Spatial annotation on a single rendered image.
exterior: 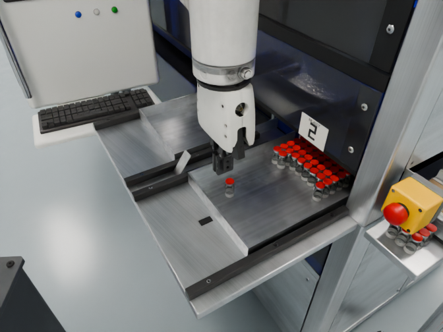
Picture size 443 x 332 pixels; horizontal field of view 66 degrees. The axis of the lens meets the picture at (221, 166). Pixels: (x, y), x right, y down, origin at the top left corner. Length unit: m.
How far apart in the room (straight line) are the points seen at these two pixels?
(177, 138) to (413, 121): 0.61
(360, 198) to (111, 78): 1.01
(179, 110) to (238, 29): 0.73
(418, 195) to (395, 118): 0.15
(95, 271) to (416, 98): 1.57
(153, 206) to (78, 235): 1.22
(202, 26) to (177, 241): 0.46
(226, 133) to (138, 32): 0.95
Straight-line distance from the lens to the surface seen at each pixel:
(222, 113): 0.46
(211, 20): 0.41
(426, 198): 0.70
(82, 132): 1.25
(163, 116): 1.11
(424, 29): 0.60
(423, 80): 0.61
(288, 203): 0.81
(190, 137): 1.00
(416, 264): 0.80
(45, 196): 2.30
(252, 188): 0.84
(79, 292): 1.80
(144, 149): 0.98
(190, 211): 0.79
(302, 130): 0.83
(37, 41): 1.35
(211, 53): 0.43
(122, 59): 1.40
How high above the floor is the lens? 1.47
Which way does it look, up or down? 41 degrees down
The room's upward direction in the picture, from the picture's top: straight up
